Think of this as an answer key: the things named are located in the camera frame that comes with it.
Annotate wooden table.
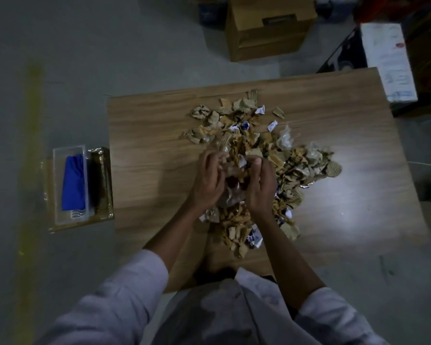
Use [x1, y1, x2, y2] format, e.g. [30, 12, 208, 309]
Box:
[107, 67, 430, 293]

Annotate pile of cardboard paper scraps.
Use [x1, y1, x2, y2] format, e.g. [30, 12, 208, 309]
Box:
[179, 89, 342, 259]

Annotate light denim shirt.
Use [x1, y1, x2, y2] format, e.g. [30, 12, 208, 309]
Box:
[35, 249, 392, 345]

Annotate brown cardboard box with handle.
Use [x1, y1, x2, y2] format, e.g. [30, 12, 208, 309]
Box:
[225, 0, 318, 63]

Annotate person's right forearm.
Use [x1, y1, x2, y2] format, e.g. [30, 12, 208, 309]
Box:
[257, 211, 326, 310]

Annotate person's right hand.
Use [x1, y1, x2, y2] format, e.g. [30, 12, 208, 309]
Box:
[244, 156, 278, 219]

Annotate person's left forearm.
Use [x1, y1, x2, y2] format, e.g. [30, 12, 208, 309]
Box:
[143, 204, 209, 274]

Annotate dark blue small box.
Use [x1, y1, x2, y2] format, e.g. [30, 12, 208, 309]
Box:
[197, 0, 227, 31]

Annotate red plastic item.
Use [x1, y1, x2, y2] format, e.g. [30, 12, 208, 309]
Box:
[355, 0, 431, 24]

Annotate blue cloth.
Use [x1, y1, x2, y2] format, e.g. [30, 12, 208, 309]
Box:
[61, 153, 88, 212]

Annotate clear plastic box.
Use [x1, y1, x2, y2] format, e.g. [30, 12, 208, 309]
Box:
[53, 144, 91, 226]

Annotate black box with white label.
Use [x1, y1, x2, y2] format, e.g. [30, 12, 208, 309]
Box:
[316, 22, 418, 104]

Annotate black trousers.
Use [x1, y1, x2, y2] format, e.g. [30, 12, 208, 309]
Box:
[192, 267, 277, 288]

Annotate taped brown cardboard box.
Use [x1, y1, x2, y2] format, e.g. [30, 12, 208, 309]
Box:
[43, 147, 115, 234]

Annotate person's left hand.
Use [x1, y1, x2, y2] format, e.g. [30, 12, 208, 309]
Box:
[186, 149, 230, 212]

